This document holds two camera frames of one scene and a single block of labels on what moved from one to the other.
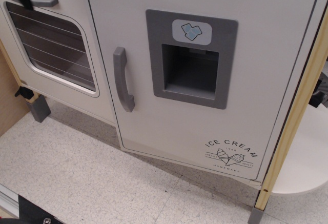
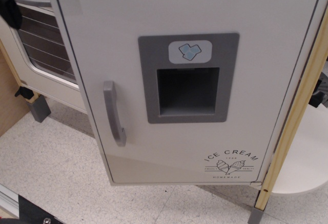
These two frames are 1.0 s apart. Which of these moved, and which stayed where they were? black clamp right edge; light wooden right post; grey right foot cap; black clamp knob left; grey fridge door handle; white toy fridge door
Moved: white toy fridge door; grey fridge door handle
Stayed: grey right foot cap; black clamp right edge; black clamp knob left; light wooden right post
